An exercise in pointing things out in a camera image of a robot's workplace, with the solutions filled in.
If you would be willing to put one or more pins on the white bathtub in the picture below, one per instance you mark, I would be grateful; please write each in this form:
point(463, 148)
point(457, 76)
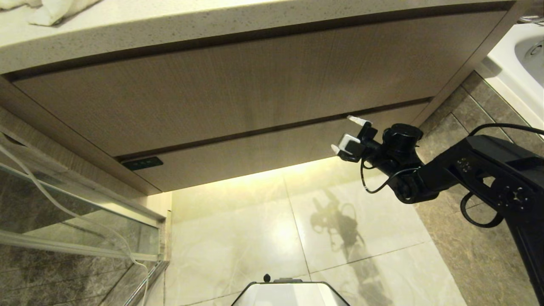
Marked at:
point(510, 72)

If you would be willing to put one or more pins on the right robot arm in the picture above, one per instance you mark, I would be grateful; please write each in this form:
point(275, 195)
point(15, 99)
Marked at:
point(484, 170)

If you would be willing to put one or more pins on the white towel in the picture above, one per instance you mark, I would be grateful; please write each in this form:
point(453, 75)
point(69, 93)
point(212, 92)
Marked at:
point(53, 10)

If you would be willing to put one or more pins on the large wooden drawer front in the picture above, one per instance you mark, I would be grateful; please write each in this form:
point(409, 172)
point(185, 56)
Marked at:
point(263, 85)

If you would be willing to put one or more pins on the chrome bathtub drain knob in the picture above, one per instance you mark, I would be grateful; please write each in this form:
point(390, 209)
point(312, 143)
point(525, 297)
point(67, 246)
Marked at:
point(537, 49)

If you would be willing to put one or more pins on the speckled stone countertop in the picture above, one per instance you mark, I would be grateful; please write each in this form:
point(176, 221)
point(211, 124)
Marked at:
point(178, 29)

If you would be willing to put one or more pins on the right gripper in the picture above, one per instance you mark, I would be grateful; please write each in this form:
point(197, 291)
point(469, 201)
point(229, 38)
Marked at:
point(370, 144)

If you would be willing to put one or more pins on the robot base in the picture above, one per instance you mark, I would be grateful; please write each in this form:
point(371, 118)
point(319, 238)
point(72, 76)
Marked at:
point(289, 295)

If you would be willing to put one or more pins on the narrow wooden drawer front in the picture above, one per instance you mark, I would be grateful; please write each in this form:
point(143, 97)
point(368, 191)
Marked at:
point(263, 153)

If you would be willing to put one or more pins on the wooden vanity cabinet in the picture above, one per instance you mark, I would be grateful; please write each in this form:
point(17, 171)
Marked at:
point(63, 127)

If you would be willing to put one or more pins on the black control panel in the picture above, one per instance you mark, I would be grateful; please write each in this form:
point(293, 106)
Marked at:
point(142, 163)

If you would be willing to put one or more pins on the glass shower screen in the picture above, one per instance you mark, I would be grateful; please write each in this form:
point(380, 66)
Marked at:
point(63, 221)

